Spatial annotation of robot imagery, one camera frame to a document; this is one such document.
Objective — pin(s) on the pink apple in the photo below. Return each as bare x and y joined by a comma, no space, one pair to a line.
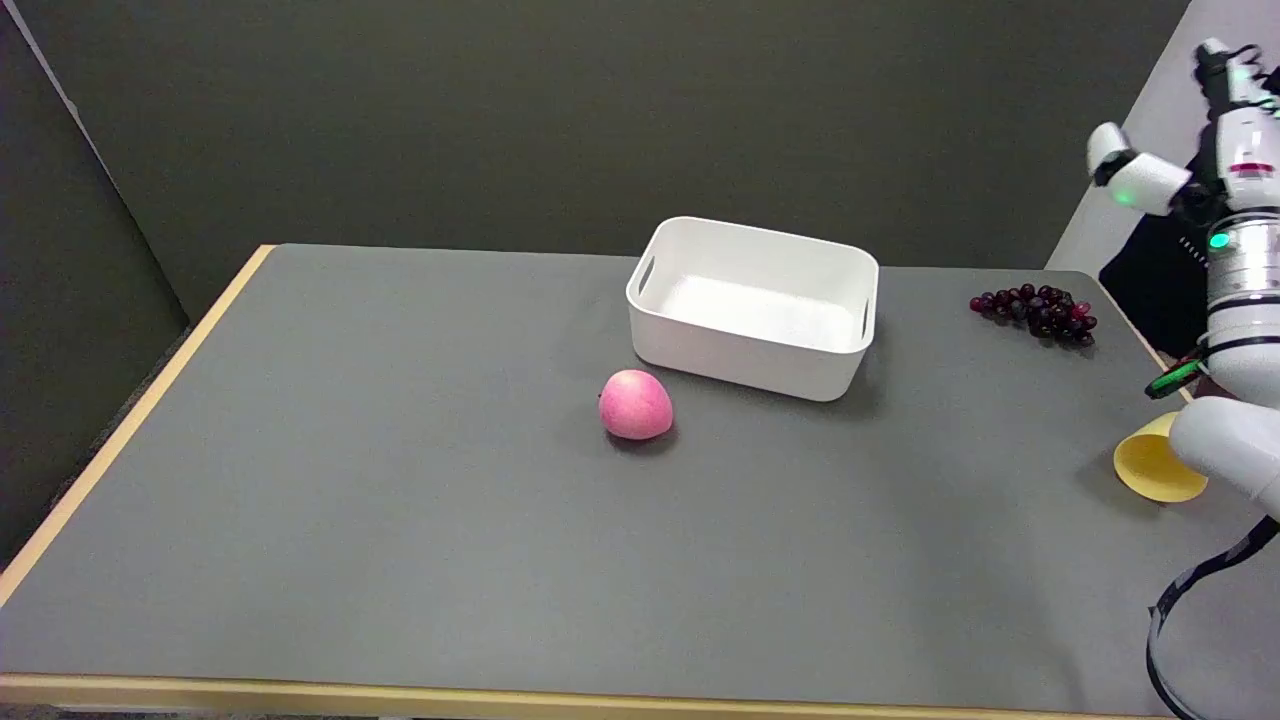
635,405

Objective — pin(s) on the dark red grape bunch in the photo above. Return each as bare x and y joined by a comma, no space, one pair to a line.
1038,312

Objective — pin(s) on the yellow paper cup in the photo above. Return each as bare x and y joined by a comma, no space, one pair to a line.
1150,465

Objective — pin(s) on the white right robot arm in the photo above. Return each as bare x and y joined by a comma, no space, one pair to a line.
1244,330

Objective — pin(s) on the white plastic storage bin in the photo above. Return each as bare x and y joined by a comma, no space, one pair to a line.
754,308

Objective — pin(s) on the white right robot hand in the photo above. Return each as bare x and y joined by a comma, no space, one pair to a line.
1245,140

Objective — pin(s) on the grey table mat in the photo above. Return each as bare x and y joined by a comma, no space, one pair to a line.
600,480

